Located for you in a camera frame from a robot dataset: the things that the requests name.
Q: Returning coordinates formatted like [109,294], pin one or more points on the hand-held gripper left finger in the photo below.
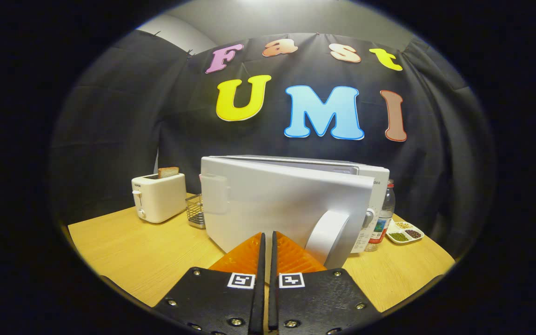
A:
[258,298]

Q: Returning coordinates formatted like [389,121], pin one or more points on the clear water bottle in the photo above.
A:
[382,218]

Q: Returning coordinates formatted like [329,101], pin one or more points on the white microwave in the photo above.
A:
[277,200]

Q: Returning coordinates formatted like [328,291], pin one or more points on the toast slice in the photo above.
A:
[168,172]

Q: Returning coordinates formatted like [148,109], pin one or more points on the white divided snack dish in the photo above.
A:
[405,232]

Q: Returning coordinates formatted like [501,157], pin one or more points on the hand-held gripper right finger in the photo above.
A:
[272,298]

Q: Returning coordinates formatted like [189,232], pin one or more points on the white toaster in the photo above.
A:
[161,200]

